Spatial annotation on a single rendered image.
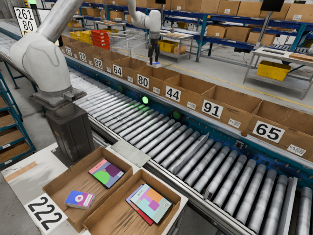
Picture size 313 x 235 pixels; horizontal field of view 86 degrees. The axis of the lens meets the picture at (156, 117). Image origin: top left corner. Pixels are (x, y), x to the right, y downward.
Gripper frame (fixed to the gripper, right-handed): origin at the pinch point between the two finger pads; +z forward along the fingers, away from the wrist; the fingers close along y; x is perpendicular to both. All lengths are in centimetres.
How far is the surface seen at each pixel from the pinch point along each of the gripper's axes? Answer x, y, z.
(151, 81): -4.5, -8.2, 17.8
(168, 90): -26.2, -8.3, 19.7
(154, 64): -3.9, -3.5, 1.4
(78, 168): -32, -103, 37
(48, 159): -6, -112, 42
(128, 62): 58, 18, 19
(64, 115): -17, -97, 8
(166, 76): -0.9, 20.7, 20.8
